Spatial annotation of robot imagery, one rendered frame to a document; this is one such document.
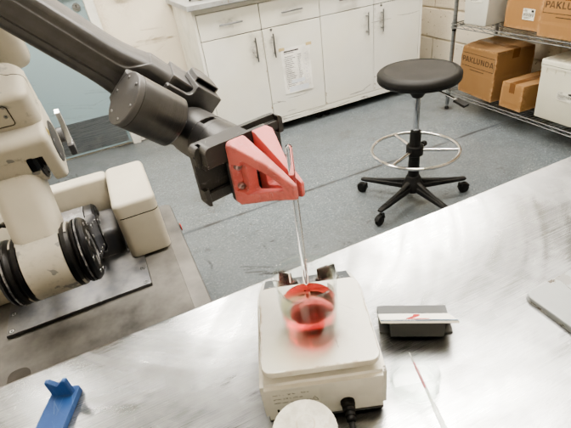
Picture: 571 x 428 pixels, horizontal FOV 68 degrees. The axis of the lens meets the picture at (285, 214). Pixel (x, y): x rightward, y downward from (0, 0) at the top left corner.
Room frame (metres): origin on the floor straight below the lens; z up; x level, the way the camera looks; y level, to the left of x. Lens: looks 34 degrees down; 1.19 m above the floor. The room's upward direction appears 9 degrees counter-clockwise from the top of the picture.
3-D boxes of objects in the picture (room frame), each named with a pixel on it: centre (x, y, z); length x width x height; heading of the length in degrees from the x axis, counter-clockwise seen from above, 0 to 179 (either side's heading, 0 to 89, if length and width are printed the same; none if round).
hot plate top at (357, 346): (0.31, -0.01, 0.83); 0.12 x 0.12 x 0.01; 89
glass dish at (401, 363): (0.28, -0.12, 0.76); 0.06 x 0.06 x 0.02
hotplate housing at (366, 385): (0.34, -0.01, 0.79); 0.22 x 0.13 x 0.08; 179
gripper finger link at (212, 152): (0.34, 0.02, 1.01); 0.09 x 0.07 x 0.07; 33
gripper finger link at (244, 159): (0.35, 0.00, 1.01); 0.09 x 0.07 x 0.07; 33
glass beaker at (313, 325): (0.30, -0.01, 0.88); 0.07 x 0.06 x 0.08; 157
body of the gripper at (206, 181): (0.41, 0.05, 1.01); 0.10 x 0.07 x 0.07; 123
